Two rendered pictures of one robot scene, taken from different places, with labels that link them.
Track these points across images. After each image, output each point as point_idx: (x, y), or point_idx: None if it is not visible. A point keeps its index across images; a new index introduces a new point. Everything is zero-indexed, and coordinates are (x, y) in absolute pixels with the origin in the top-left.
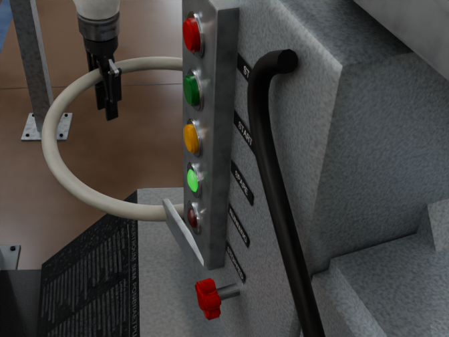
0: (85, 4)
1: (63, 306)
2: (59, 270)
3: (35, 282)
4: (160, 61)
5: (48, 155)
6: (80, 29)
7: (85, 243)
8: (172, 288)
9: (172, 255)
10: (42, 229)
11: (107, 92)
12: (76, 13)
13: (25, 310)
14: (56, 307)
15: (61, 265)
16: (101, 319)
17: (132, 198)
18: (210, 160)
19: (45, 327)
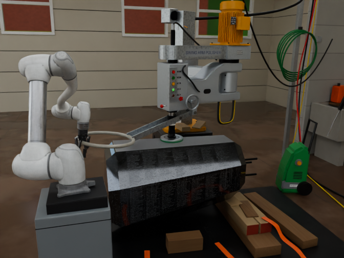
0: (89, 117)
1: (140, 175)
2: (126, 179)
3: None
4: None
5: (119, 145)
6: (85, 128)
7: (123, 170)
8: (145, 147)
9: (136, 147)
10: None
11: (86, 146)
12: (84, 123)
13: None
14: (138, 178)
15: (125, 179)
16: (149, 159)
17: (118, 153)
18: (176, 83)
19: (143, 181)
